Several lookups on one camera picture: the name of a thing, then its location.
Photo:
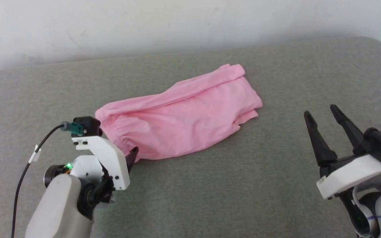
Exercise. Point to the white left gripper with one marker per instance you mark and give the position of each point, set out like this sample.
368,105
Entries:
111,158

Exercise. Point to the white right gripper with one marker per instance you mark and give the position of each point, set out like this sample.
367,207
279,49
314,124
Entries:
352,173

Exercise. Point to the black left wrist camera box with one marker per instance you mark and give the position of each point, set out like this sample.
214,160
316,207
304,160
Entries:
89,125

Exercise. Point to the grey fabric sofa cushion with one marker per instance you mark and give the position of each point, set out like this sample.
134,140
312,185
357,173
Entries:
230,191

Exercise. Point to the pink cloth garment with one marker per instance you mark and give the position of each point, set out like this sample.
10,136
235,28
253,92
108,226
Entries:
184,119

